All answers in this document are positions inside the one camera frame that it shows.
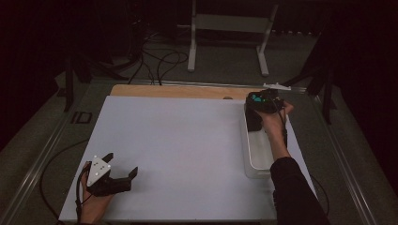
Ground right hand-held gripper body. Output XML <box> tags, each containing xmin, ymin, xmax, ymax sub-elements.
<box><xmin>257</xmin><ymin>82</ymin><xmax>292</xmax><ymax>114</ymax></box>

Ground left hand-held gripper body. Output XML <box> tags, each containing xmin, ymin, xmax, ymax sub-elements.
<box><xmin>86</xmin><ymin>155</ymin><xmax>132</xmax><ymax>198</ymax></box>

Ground black phone case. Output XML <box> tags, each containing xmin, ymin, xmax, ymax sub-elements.
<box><xmin>246</xmin><ymin>107</ymin><xmax>265</xmax><ymax>133</ymax></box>

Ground long white plastic tray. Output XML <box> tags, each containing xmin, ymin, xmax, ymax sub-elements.
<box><xmin>239</xmin><ymin>99</ymin><xmax>278</xmax><ymax>180</ymax></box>

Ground person's right hand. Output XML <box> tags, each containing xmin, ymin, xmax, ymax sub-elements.
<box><xmin>258</xmin><ymin>102</ymin><xmax>295</xmax><ymax>143</ymax></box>

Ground person's left hand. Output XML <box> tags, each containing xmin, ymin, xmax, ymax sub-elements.
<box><xmin>79</xmin><ymin>162</ymin><xmax>115</xmax><ymax>224</ymax></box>

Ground white table mat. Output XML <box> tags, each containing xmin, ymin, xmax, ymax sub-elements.
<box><xmin>58</xmin><ymin>95</ymin><xmax>317</xmax><ymax>222</ymax></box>

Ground black tripod stand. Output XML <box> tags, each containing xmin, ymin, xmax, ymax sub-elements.
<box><xmin>271</xmin><ymin>31</ymin><xmax>338</xmax><ymax>126</ymax></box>
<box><xmin>64</xmin><ymin>55</ymin><xmax>130</xmax><ymax>113</ymax></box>

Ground wooden table board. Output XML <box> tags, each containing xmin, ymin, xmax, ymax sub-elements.
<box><xmin>110</xmin><ymin>83</ymin><xmax>267</xmax><ymax>101</ymax></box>

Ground white metal stand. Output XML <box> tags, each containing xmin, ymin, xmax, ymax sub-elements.
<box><xmin>176</xmin><ymin>0</ymin><xmax>280</xmax><ymax>78</ymax></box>

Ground right hand-held gripper cable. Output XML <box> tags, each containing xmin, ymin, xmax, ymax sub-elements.
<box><xmin>271</xmin><ymin>99</ymin><xmax>330</xmax><ymax>217</ymax></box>

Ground hand-held gripper cable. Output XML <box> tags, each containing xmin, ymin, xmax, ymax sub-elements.
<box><xmin>271</xmin><ymin>99</ymin><xmax>330</xmax><ymax>217</ymax></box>
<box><xmin>38</xmin><ymin>139</ymin><xmax>92</xmax><ymax>224</ymax></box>

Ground black rectangular floor frame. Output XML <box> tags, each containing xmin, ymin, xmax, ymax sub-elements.
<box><xmin>70</xmin><ymin>111</ymin><xmax>93</xmax><ymax>125</ymax></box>

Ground metal floor rail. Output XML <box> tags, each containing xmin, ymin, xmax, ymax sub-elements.
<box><xmin>90</xmin><ymin>79</ymin><xmax>309</xmax><ymax>94</ymax></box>
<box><xmin>311</xmin><ymin>92</ymin><xmax>379</xmax><ymax>225</ymax></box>
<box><xmin>0</xmin><ymin>93</ymin><xmax>83</xmax><ymax>224</ymax></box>

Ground left hand-held gripper cable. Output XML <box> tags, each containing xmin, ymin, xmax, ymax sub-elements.
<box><xmin>38</xmin><ymin>139</ymin><xmax>92</xmax><ymax>224</ymax></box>

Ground black floor cables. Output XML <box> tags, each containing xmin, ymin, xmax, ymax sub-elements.
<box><xmin>128</xmin><ymin>31</ymin><xmax>190</xmax><ymax>86</ymax></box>

